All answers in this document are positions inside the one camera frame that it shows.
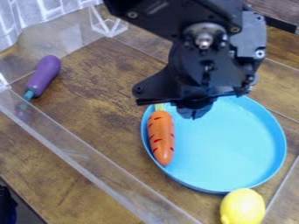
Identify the blue round tray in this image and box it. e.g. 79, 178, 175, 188
140, 94, 289, 194

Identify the clear acrylic enclosure wall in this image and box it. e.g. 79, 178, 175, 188
0, 7, 299, 224

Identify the white curtain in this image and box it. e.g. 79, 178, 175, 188
0, 0, 103, 52

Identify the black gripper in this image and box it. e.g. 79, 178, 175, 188
132, 43, 259, 119

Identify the purple toy eggplant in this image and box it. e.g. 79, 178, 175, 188
23, 55, 62, 101

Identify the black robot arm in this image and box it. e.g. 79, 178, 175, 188
103, 0, 267, 119

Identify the orange toy carrot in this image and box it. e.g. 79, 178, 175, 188
147, 104, 175, 166

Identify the yellow toy lemon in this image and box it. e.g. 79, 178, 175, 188
219, 188, 266, 224

